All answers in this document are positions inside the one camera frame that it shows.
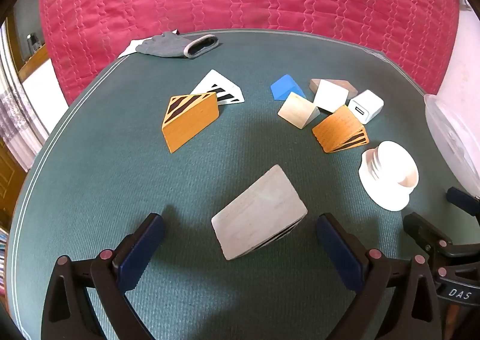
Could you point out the large orange striped wedge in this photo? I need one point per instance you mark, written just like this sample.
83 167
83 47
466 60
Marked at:
186 116

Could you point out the large white striped wedge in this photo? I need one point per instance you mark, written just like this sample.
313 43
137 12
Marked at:
265 212

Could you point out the white usb charger cube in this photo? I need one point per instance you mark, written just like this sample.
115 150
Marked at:
366 106

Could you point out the green table mat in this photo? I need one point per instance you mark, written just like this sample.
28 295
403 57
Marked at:
106 166

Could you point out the white striped wedge block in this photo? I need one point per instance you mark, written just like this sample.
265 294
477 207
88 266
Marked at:
227 92

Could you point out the plain wooden rectangular block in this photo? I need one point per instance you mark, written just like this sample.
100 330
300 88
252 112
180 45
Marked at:
352 91

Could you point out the white paper sheet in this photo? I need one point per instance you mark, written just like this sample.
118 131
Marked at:
131 48

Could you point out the grey work glove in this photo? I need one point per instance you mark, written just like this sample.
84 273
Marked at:
171 45

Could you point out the small orange striped wedge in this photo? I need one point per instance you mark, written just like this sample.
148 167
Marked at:
341 130

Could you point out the red quilted bedspread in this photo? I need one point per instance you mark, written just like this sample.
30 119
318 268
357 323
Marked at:
84 36

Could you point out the blue wedge block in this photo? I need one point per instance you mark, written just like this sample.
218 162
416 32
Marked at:
284 86

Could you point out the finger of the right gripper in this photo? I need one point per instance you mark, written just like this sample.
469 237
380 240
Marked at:
464 201
434 242

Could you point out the clear plastic bowl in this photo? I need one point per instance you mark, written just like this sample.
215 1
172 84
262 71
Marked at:
455 141

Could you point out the wooden cabinet door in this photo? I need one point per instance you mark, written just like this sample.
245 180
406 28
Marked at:
12 177

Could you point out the white wooden triangle block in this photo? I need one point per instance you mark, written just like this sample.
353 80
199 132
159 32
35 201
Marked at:
329 96

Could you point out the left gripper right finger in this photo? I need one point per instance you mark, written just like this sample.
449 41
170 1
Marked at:
413 312

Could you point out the pale wooden triangle block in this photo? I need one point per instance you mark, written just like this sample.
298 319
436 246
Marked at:
298 111

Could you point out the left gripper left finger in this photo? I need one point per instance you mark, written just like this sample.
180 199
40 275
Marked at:
68 312

